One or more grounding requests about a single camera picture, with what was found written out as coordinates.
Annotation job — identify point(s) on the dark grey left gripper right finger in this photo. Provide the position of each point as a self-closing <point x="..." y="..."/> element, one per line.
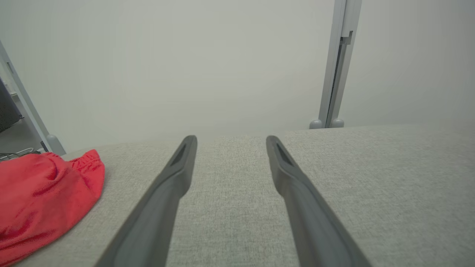
<point x="315" y="230"/>

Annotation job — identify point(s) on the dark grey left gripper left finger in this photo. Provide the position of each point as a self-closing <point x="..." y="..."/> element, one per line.
<point x="156" y="218"/>

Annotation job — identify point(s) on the red white basketball jersey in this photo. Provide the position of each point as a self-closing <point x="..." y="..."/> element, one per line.
<point x="41" y="200"/>

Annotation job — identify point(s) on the grey fabric sofa surface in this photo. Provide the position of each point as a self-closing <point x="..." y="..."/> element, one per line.
<point x="230" y="222"/>

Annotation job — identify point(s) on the grey rounded post foot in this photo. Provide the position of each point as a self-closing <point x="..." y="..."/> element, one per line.
<point x="337" y="123"/>
<point x="315" y="124"/>

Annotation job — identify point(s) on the grey rounded frame foot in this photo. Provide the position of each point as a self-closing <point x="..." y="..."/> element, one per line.
<point x="55" y="145"/>

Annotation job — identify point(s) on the grey aluminium partition post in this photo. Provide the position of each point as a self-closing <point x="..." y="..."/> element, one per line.
<point x="339" y="55"/>

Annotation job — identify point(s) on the grey slanted partition frame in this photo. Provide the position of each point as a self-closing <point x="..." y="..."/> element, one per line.
<point x="22" y="96"/>

